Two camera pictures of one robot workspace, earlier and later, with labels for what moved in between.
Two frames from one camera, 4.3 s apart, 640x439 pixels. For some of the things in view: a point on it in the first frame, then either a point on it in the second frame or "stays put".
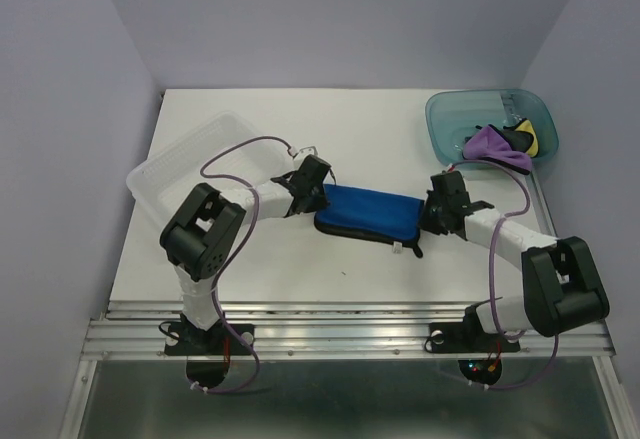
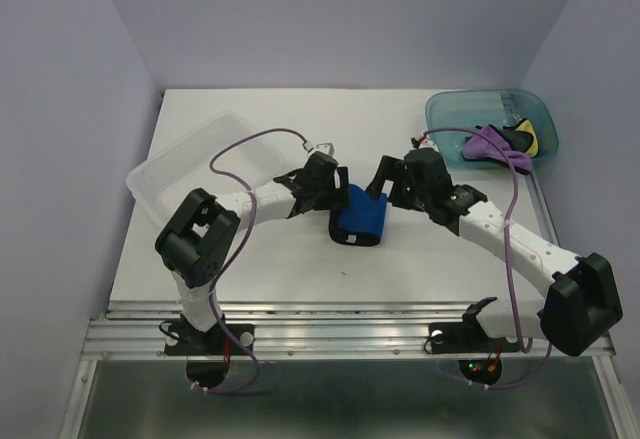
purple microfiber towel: x=489 y=145 stays put
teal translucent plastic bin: x=451 y=117 stays put
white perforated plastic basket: x=225 y=152 stays put
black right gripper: x=425 y=222 → x=393 y=169
